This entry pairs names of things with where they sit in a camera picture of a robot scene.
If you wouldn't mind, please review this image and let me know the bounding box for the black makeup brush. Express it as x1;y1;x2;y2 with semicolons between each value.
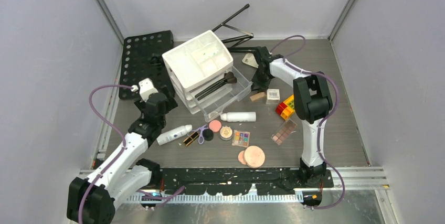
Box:
196;77;237;101
194;71;235;98

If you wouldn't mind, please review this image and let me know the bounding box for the white plastic drawer organizer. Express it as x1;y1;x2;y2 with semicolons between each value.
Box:
162;30;252;122

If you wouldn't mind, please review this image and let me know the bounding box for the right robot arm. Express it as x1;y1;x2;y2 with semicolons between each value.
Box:
252;47;333;188

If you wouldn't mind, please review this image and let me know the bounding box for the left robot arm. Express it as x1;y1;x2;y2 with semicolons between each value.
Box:
67;92;177;223

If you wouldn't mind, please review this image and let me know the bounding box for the beige concealer stick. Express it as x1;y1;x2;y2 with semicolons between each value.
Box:
249;92;266;102

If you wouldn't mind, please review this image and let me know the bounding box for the white barcode packet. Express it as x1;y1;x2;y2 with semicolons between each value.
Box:
266;89;280;105

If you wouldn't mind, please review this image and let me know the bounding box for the white sachet packet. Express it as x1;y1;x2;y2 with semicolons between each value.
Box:
242;53;259;68

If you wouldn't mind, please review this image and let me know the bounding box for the large white spray bottle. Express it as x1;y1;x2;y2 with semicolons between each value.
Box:
156;125;192;145

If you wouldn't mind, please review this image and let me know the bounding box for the black music stand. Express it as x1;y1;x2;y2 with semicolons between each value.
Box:
118;4;254;100

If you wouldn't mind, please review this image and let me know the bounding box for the yellow red toy block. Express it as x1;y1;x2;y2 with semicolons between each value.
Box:
275;95;295;120

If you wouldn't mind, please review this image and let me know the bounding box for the black gold lipstick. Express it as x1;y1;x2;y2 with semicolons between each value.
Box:
183;134;199;146

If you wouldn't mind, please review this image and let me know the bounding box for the purple eyelash curler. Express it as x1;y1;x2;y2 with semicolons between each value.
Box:
187;124;208;144

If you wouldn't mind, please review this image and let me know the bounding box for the small white bottle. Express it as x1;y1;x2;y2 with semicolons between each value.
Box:
220;112;257;122

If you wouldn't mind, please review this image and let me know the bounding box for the black round jar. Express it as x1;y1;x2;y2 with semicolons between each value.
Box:
202;129;214;141

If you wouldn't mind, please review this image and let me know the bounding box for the pink round compact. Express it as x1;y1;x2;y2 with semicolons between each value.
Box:
208;120;222;133

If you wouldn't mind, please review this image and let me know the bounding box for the nude eyeshadow palette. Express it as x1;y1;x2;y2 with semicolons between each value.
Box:
271;119;297;145

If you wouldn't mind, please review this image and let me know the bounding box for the colorful eyeshadow palette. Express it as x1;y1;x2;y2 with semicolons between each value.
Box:
231;130;251;148

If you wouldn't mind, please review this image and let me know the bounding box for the beige powder jar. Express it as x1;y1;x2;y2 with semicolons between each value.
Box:
219;126;234;141

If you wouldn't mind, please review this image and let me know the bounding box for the large round powder compact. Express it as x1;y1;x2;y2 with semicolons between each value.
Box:
243;146;266;168

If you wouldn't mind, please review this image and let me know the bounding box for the small pink powder puff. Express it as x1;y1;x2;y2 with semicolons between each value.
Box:
237;150;246;165

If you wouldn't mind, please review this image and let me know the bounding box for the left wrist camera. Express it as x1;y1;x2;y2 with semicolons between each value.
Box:
130;78;158;102

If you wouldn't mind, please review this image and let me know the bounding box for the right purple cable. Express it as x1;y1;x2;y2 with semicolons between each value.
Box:
269;35;345;210

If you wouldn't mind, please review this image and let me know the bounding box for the purple cable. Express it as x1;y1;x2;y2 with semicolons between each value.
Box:
269;35;345;210
77;84;187;224

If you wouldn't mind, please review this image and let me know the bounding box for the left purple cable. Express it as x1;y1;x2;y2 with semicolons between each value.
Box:
77;84;187;224

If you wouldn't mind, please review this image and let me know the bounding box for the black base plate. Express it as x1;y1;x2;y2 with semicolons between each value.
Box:
143;167;334;196

